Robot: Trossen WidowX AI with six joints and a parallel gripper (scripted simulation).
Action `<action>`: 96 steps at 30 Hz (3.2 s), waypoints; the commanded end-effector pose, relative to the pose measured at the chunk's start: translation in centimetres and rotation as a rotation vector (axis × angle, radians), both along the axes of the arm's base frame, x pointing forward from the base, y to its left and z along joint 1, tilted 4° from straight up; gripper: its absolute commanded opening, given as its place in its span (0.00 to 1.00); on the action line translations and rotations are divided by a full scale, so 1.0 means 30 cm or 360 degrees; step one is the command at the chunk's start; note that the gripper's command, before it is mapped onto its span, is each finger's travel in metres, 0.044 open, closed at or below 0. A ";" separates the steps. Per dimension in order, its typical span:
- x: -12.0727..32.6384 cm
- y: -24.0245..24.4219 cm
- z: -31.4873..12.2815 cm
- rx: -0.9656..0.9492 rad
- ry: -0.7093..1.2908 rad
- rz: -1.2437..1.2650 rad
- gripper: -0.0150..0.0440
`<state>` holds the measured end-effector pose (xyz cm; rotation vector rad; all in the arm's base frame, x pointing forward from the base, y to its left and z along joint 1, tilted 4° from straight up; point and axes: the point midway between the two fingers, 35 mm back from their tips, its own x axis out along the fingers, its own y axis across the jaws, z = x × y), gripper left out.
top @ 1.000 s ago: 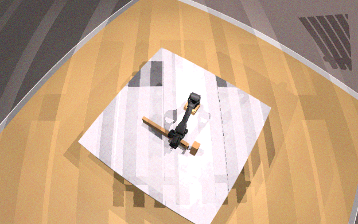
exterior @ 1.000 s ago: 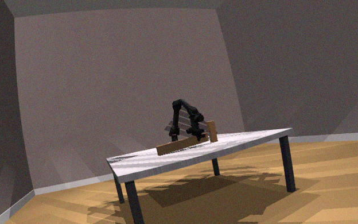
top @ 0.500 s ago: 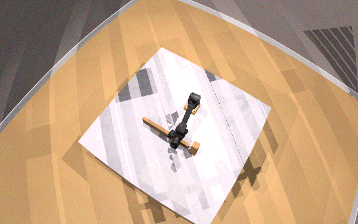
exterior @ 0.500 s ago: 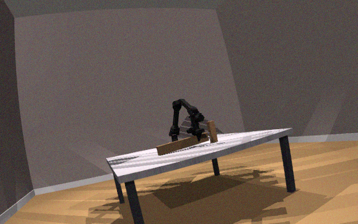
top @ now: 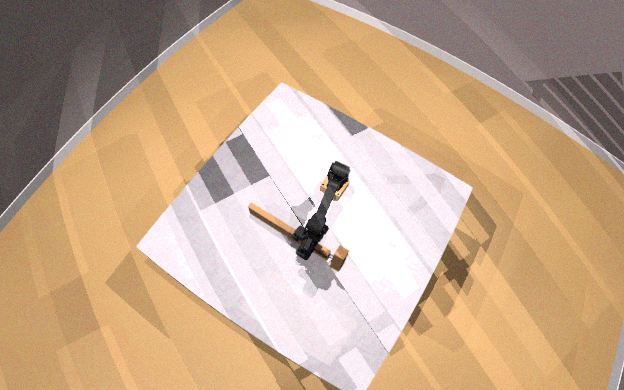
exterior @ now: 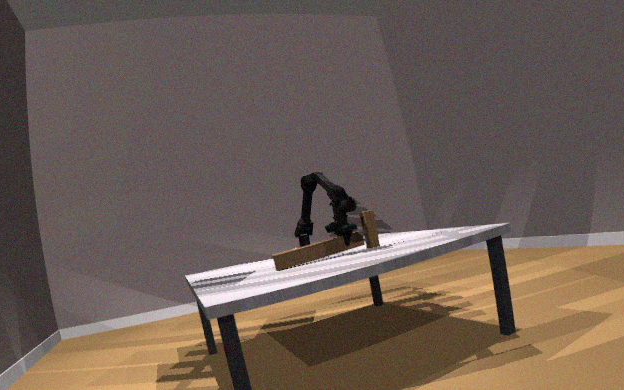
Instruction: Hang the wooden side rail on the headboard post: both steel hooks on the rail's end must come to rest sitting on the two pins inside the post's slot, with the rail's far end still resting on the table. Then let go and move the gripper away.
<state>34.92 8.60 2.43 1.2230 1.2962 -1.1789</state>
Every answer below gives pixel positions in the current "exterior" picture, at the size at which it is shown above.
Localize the brown wooden board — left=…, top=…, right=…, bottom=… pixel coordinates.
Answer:
left=272, top=230, right=367, bottom=271

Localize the wooden post with vertical slot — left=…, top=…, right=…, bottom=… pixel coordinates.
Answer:
left=360, top=210, right=380, bottom=248

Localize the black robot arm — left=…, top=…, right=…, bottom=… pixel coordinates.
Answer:
left=294, top=172, right=357, bottom=248

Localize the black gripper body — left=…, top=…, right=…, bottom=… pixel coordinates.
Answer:
left=333, top=213, right=357, bottom=233

